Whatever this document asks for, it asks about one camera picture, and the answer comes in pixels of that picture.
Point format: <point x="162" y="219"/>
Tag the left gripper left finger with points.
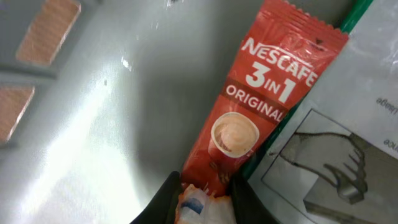
<point x="162" y="208"/>

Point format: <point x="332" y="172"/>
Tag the green white sponge package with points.
<point x="336" y="159"/>

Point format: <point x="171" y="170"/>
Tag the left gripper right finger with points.
<point x="248" y="209"/>

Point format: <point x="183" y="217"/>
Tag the orange white box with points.
<point x="196" y="207"/>

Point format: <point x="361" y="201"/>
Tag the red sachet packet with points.
<point x="280" y="59"/>

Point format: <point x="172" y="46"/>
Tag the grey plastic mesh basket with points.
<point x="119" y="108"/>

